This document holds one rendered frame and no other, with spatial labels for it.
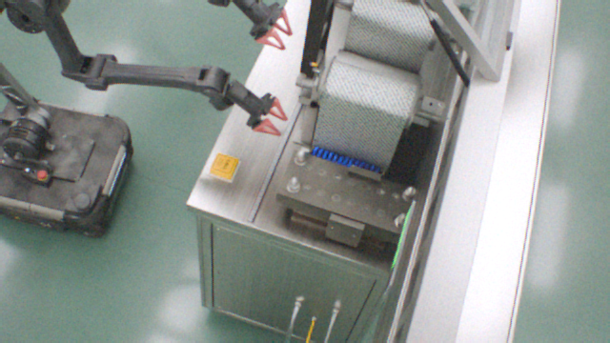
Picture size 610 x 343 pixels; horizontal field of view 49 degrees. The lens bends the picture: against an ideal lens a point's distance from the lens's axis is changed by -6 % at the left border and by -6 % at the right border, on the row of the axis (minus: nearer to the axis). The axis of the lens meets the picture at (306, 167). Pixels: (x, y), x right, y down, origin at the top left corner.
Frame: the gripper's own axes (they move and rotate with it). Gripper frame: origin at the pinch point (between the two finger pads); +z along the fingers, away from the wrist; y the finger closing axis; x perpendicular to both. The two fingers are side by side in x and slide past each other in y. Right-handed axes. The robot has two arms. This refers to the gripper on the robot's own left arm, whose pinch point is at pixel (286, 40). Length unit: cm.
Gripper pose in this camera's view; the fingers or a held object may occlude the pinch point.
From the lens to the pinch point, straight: 190.7
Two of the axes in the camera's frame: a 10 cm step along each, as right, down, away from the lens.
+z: 6.5, 6.0, 4.7
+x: 7.0, -2.2, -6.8
